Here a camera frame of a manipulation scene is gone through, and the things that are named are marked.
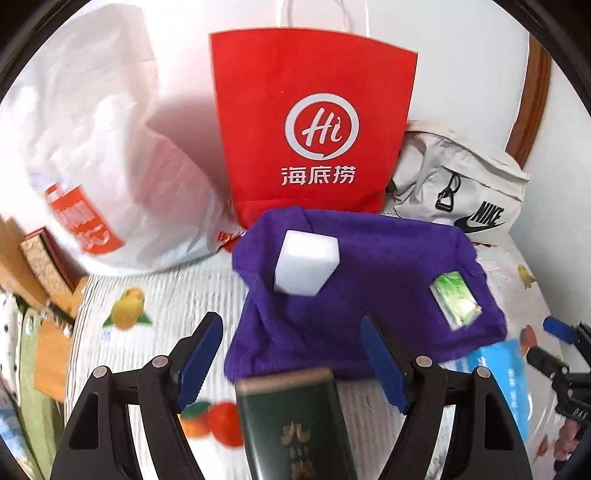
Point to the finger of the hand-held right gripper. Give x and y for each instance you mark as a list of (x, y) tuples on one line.
[(547, 360), (558, 328)]

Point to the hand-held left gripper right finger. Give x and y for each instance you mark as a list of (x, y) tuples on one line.
[(383, 364)]

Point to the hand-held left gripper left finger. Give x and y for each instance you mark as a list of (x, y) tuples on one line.
[(201, 355)]

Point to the white sponge block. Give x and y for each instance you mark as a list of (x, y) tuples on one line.
[(304, 263)]

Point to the person's right hand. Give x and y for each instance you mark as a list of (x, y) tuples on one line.
[(571, 441)]

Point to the blue tissue box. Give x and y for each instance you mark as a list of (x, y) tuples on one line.
[(503, 369)]

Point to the fruit printed tablecloth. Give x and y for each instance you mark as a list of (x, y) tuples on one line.
[(175, 295)]

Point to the purple cloth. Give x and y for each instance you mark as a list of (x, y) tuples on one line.
[(378, 277)]

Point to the green tissue packet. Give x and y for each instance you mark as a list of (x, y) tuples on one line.
[(455, 302)]

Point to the dark green tin box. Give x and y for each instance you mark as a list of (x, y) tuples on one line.
[(286, 415)]

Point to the wooden furniture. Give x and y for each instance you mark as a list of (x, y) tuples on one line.
[(46, 350)]

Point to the green dotted cloth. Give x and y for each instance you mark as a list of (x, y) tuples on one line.
[(27, 369)]

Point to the patterned brown book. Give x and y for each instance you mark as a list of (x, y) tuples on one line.
[(46, 263)]

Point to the beige sling bag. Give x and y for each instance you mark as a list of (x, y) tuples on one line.
[(461, 161)]

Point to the white plastic shopping bag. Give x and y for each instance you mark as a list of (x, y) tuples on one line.
[(92, 115)]

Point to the red paper bag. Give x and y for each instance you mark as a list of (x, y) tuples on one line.
[(277, 92)]

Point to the wooden door frame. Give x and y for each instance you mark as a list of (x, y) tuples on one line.
[(531, 101)]

